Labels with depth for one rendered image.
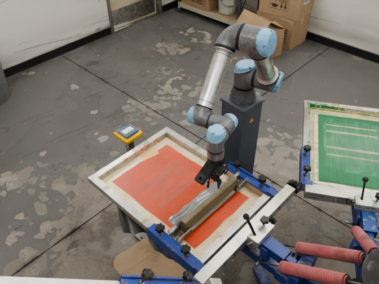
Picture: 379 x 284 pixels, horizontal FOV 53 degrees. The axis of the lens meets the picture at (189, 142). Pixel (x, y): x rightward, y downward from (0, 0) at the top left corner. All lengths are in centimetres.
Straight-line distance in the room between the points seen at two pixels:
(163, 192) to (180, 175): 15
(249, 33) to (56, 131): 282
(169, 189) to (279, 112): 238
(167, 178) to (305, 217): 148
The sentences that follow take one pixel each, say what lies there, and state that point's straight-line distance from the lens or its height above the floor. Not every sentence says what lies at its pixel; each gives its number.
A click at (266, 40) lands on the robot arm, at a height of 173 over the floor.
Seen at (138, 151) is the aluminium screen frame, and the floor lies 99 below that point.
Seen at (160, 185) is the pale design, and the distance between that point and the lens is 203.
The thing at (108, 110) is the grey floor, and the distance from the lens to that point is 423.
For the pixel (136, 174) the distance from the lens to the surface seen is 210.
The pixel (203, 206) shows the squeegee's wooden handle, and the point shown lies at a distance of 179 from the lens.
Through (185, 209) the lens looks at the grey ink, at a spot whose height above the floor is 96.
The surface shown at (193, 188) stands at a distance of 201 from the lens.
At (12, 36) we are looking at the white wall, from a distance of 511.
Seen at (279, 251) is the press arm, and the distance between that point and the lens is 171.
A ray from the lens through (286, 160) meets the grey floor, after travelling 362.
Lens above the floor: 246
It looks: 41 degrees down
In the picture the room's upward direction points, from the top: 1 degrees counter-clockwise
